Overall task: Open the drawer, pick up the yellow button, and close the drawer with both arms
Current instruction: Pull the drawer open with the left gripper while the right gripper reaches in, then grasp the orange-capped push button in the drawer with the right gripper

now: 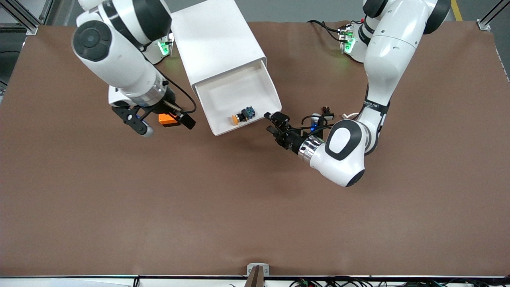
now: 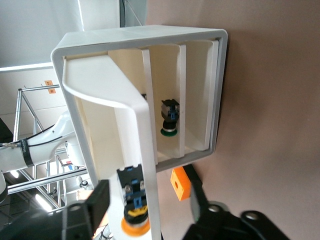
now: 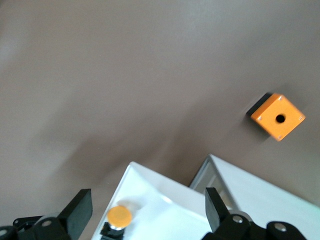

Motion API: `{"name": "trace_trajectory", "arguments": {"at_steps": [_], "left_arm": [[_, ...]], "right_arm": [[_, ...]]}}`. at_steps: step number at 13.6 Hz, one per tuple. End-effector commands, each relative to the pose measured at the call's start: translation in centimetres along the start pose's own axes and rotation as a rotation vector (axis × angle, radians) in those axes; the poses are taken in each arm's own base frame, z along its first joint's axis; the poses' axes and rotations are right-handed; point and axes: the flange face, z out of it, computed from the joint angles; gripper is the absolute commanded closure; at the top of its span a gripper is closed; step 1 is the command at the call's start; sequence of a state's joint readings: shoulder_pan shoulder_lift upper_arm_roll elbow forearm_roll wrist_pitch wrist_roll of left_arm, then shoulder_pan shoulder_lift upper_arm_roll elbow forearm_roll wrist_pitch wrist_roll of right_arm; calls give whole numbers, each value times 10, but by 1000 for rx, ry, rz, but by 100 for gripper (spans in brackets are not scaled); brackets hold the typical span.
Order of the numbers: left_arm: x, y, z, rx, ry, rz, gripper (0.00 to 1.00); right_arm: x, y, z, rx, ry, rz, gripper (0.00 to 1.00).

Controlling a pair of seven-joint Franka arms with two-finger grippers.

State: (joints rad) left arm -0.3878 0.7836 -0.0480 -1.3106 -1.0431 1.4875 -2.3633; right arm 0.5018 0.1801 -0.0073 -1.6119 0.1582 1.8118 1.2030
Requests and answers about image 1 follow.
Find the white drawer cabinet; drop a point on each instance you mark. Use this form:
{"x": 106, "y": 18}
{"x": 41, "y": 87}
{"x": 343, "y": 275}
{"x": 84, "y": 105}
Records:
{"x": 215, "y": 36}

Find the orange box with hole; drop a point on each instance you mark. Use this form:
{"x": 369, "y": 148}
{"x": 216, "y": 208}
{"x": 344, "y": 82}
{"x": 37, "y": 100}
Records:
{"x": 168, "y": 119}

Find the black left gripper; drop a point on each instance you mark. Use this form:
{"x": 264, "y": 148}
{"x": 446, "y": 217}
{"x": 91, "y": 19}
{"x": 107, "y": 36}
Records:
{"x": 292, "y": 142}

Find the aluminium frame post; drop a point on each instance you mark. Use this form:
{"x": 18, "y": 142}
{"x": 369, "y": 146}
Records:
{"x": 492, "y": 16}
{"x": 22, "y": 16}

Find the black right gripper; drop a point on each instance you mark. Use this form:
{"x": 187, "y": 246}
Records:
{"x": 169, "y": 100}

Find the black switch with white face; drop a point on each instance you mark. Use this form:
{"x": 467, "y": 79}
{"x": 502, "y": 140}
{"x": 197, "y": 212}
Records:
{"x": 327, "y": 111}

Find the orange push button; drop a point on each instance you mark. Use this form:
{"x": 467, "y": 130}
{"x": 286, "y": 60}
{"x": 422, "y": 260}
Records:
{"x": 243, "y": 115}

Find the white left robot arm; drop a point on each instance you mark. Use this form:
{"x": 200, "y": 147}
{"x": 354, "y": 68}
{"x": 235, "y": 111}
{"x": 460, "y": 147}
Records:
{"x": 382, "y": 67}

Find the white wide cabinet drawer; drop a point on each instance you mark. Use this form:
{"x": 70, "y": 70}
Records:
{"x": 239, "y": 91}

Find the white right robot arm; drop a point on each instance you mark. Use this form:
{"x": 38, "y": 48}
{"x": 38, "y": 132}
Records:
{"x": 119, "y": 56}

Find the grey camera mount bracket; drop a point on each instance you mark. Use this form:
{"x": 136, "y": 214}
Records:
{"x": 258, "y": 271}

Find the white curved plastic arc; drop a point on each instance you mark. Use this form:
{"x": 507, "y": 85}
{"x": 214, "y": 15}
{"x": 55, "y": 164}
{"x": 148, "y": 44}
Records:
{"x": 350, "y": 115}

